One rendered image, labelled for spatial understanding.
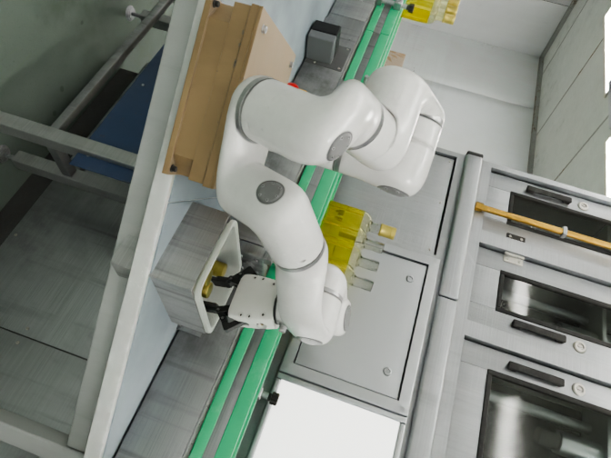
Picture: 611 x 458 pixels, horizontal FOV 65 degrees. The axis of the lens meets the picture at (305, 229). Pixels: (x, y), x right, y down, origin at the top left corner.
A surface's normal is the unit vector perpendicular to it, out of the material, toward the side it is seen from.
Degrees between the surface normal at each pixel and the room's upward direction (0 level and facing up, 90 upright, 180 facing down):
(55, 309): 90
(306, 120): 107
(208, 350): 90
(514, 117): 90
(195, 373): 90
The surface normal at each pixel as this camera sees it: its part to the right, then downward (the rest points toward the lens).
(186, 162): -0.31, 0.74
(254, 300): -0.26, -0.55
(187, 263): 0.07, -0.53
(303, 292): -0.09, 0.26
